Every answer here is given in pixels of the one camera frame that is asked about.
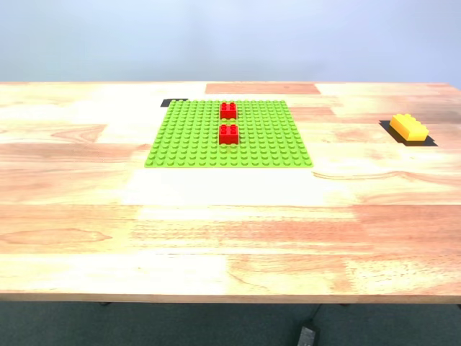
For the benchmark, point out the yellow two-by-four brick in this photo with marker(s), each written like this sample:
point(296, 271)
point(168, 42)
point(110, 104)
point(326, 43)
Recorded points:
point(408, 128)

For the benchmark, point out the red two-by-two brick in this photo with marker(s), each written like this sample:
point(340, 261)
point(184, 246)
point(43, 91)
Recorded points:
point(228, 136)
point(228, 111)

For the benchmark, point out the green studded baseplate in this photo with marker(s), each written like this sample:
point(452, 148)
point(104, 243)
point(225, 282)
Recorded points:
point(187, 144)

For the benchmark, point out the black tape patch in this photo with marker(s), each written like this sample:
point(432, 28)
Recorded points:
point(432, 143)
point(165, 102)

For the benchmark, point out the black power adapter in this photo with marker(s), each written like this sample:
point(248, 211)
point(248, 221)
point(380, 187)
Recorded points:
point(307, 337)

